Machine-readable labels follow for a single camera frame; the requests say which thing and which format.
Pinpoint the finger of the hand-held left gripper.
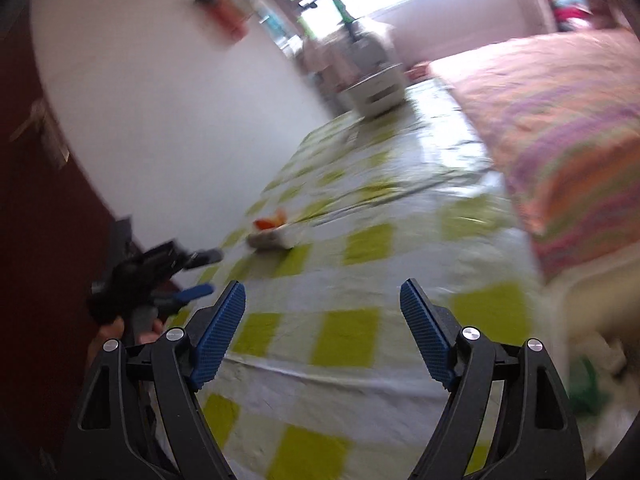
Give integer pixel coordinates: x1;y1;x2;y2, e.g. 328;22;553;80
154;283;217;317
184;247;225;268

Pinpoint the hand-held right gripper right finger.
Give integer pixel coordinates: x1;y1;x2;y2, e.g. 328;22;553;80
400;279;586;480

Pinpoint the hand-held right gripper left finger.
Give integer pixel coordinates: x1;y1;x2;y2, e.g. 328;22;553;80
60;280;247;480

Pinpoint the white plastic bin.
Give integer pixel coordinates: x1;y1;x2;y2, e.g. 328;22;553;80
544;255;640;461

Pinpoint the person's left hand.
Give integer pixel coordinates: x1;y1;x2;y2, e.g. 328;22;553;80
87;316;165;363

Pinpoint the dark red door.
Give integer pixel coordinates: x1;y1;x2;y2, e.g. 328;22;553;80
0;10;147;461

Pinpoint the green white checkered mat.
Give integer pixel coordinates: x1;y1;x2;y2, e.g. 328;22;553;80
160;77;571;480

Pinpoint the white nightstand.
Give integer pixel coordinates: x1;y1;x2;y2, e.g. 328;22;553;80
344;62;407;119

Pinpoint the striped bed blanket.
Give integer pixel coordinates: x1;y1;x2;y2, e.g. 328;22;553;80
429;27;640;282

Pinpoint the white appliance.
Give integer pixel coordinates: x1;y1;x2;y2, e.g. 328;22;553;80
344;16;397;68

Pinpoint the metal door handle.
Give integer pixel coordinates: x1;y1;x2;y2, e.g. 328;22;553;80
9;99;72;167

